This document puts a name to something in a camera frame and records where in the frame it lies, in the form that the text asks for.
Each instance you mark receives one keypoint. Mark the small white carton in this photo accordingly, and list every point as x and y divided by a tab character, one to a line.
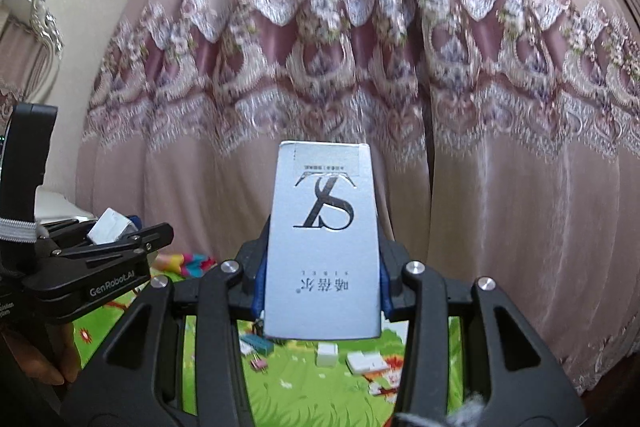
107	227

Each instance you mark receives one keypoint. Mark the ornate silver mirror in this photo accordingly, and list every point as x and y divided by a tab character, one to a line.
40	2

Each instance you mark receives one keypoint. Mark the person's left hand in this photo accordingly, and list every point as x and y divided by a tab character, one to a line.
50	357

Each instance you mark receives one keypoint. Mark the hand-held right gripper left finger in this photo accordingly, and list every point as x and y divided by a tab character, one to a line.
259	294

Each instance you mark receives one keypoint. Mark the beige embroidered curtain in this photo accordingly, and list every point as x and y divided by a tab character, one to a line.
450	82

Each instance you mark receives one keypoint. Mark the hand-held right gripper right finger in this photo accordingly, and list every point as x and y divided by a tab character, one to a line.
384	289

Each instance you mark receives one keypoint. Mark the tall silver carton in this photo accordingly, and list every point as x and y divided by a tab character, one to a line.
322	247

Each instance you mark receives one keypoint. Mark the green printed blanket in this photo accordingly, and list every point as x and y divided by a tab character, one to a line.
300	382

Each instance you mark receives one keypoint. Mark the pile of white boxes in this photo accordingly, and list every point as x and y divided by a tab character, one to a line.
365	363

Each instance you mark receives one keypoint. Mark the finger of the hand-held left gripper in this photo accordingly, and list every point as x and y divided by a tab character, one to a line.
125	247
65	228

